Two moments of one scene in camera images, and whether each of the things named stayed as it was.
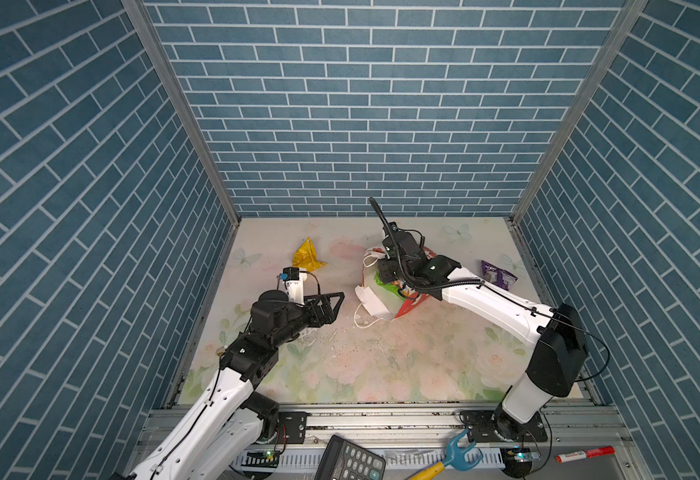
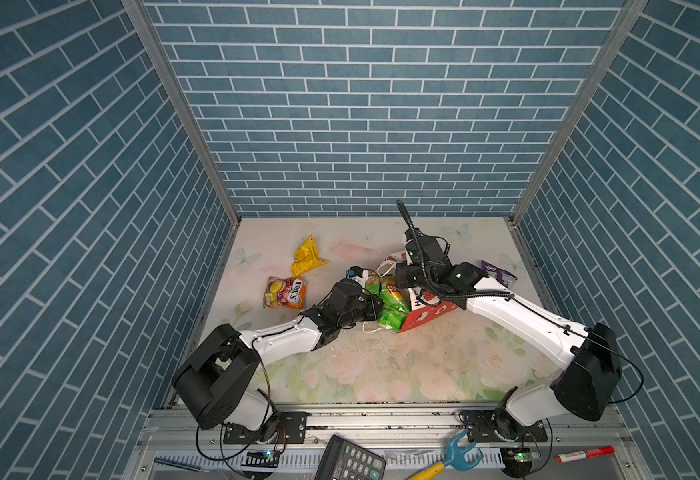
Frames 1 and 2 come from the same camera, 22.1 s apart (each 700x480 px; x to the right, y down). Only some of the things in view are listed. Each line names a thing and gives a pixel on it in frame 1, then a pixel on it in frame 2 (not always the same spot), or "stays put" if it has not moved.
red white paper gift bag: (379, 303) to (423, 306)
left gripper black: (327, 316) to (372, 310)
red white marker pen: (587, 453) stays put
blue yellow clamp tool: (457, 457) stays put
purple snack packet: (498, 276) stays put
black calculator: (343, 460) stays put
